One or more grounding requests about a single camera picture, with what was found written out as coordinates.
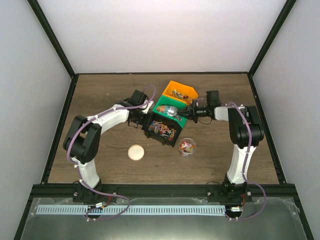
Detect clear plastic jar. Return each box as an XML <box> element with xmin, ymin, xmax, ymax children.
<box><xmin>178</xmin><ymin>138</ymin><xmax>197</xmax><ymax>157</ymax></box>

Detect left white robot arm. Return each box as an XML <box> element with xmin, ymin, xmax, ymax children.
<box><xmin>63</xmin><ymin>90</ymin><xmax>155</xmax><ymax>202</ymax></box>

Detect cream jar lid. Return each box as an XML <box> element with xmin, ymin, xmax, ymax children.
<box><xmin>127</xmin><ymin>144</ymin><xmax>145</xmax><ymax>161</ymax></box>

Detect orange candy bin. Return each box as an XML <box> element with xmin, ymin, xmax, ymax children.
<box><xmin>162</xmin><ymin>80</ymin><xmax>199</xmax><ymax>105</ymax></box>

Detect black front frame beam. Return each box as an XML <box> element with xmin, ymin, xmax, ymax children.
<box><xmin>30</xmin><ymin>183</ymin><xmax>298</xmax><ymax>202</ymax></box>

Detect metal scoop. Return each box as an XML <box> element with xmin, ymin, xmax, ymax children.
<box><xmin>164</xmin><ymin>105</ymin><xmax>178</xmax><ymax>117</ymax></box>

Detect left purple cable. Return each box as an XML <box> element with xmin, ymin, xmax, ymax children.
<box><xmin>66</xmin><ymin>84</ymin><xmax>157</xmax><ymax>222</ymax></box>

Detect green candy bin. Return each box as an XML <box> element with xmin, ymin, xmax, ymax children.
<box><xmin>152</xmin><ymin>95</ymin><xmax>187</xmax><ymax>128</ymax></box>

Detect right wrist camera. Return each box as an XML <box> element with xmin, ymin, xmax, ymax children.
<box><xmin>191</xmin><ymin>98</ymin><xmax>202</xmax><ymax>108</ymax></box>

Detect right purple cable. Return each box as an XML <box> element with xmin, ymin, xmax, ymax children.
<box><xmin>226</xmin><ymin>101</ymin><xmax>267</xmax><ymax>221</ymax></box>

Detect light blue slotted rail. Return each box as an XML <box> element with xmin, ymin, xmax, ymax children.
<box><xmin>36</xmin><ymin>204</ymin><xmax>226</xmax><ymax>216</ymax></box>

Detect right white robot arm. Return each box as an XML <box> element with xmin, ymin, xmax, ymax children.
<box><xmin>176</xmin><ymin>90</ymin><xmax>264</xmax><ymax>202</ymax></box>

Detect purple cable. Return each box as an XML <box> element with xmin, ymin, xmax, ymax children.
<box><xmin>66</xmin><ymin>84</ymin><xmax>157</xmax><ymax>222</ymax></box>
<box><xmin>226</xmin><ymin>101</ymin><xmax>267</xmax><ymax>221</ymax></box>

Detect black candy bin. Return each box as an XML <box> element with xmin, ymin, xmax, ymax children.
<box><xmin>141</xmin><ymin>113</ymin><xmax>183</xmax><ymax>147</ymax></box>

